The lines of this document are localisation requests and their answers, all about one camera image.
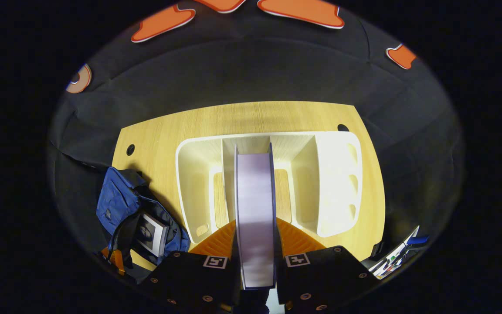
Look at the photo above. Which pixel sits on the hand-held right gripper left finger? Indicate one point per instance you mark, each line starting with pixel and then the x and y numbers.
pixel 190 279

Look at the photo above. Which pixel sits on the blue pen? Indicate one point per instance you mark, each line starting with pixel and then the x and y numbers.
pixel 416 240

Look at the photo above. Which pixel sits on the black clamp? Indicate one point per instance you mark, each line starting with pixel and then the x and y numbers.
pixel 377 249

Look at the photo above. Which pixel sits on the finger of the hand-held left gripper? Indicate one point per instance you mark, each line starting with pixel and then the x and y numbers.
pixel 117 261

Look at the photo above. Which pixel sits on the blue-spine book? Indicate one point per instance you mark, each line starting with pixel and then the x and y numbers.
pixel 255 218

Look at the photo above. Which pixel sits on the black backdrop cloth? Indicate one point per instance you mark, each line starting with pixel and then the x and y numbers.
pixel 251 69

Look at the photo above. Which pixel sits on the grey white-spine book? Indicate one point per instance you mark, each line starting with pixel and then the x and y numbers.
pixel 150 233

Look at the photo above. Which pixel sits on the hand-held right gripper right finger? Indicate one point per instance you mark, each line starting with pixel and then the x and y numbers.
pixel 325 279

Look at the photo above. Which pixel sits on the white bookshelf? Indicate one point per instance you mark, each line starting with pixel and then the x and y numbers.
pixel 338 183

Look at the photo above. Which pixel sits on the blue schoolbag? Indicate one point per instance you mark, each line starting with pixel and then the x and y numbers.
pixel 113 205

